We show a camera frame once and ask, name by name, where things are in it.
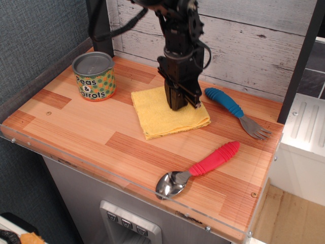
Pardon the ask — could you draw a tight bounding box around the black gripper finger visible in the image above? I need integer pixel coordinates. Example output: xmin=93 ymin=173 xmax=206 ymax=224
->
xmin=165 ymin=79 xmax=178 ymax=110
xmin=175 ymin=87 xmax=188 ymax=111

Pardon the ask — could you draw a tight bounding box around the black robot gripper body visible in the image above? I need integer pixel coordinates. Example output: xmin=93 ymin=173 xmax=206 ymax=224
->
xmin=157 ymin=48 xmax=204 ymax=108

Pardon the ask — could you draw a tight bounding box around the yellow dish towel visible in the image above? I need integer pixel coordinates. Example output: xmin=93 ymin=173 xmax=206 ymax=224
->
xmin=131 ymin=86 xmax=211 ymax=140

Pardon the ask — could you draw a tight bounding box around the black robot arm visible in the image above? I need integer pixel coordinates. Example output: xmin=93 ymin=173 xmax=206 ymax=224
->
xmin=134 ymin=1 xmax=207 ymax=111

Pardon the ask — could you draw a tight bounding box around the peas and carrots toy can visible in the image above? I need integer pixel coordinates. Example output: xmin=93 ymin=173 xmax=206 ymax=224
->
xmin=72 ymin=51 xmax=116 ymax=102

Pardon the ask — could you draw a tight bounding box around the white toy sink unit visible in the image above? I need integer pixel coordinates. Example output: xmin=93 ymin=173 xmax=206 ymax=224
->
xmin=268 ymin=37 xmax=325 ymax=207

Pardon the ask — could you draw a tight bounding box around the grey toy fridge cabinet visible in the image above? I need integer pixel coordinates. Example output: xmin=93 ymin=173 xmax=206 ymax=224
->
xmin=44 ymin=157 xmax=229 ymax=243

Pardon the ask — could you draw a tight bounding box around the orange object bottom left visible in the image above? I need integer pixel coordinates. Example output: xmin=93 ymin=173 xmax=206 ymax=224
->
xmin=20 ymin=232 xmax=45 ymax=244

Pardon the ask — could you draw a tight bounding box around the blue handled toy fork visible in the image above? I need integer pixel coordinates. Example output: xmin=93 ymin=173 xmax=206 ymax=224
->
xmin=205 ymin=87 xmax=272 ymax=140

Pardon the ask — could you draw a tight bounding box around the red handled toy spoon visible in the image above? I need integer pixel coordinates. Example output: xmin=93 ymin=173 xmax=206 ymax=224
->
xmin=155 ymin=141 xmax=240 ymax=199

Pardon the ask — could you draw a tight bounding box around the dark left frame post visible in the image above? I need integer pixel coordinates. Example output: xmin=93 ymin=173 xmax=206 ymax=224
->
xmin=86 ymin=0 xmax=114 ymax=57

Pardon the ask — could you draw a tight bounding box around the dark frame post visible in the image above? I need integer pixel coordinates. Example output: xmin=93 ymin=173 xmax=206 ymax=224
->
xmin=277 ymin=0 xmax=324 ymax=125
xmin=86 ymin=0 xmax=114 ymax=57

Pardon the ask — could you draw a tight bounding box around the dark right frame post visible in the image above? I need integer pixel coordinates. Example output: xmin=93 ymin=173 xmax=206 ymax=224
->
xmin=277 ymin=0 xmax=324 ymax=125

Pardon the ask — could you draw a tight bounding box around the black ribbed hose bottom left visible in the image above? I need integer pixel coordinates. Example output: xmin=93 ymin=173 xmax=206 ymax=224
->
xmin=0 ymin=229 xmax=21 ymax=244

